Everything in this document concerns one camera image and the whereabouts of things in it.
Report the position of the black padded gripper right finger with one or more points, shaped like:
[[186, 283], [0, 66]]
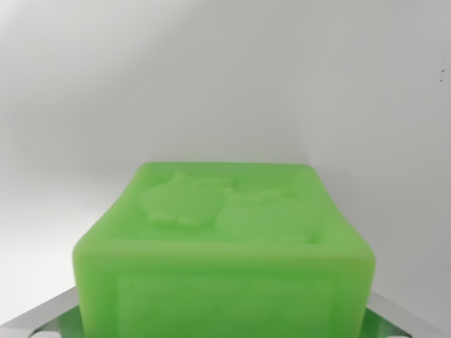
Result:
[[391, 324]]

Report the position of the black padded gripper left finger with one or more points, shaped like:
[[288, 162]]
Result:
[[53, 317]]

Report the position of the green rubber cube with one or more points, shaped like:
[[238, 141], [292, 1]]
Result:
[[225, 267]]

